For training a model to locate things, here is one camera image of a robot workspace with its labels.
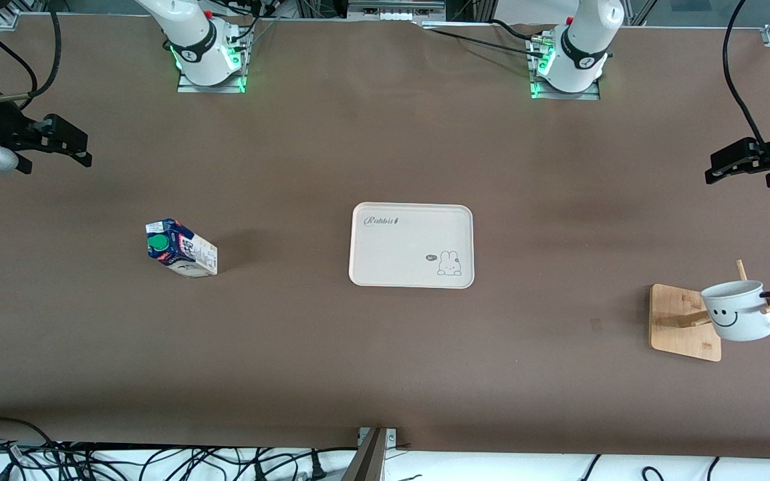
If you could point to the white smiley face cup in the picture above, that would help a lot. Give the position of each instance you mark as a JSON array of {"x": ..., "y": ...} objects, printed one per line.
[{"x": 736, "y": 314}]

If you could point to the blue white milk carton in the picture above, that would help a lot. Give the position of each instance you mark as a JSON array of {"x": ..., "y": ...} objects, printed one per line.
[{"x": 184, "y": 250}]

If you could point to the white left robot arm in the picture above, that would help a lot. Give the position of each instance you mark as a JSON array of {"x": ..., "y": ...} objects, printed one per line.
[{"x": 582, "y": 47}]

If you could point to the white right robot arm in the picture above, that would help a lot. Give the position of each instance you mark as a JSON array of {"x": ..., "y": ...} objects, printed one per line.
[{"x": 191, "y": 40}]

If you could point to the wooden cup stand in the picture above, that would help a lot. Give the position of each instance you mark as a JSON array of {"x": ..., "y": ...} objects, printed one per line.
[{"x": 682, "y": 334}]

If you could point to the white rabbit print tray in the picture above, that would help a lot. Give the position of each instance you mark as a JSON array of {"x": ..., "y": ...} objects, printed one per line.
[{"x": 405, "y": 254}]

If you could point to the grey device with white sockets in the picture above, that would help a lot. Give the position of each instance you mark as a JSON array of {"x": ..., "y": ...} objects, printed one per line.
[{"x": 395, "y": 10}]

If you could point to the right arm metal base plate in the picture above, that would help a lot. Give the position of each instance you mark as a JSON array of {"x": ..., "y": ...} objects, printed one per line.
[{"x": 188, "y": 88}]

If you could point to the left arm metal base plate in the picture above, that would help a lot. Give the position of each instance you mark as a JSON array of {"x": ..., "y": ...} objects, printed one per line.
[{"x": 592, "y": 95}]

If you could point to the grey metal bracket bar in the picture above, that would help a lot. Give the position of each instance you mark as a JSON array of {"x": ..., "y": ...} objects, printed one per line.
[{"x": 370, "y": 457}]

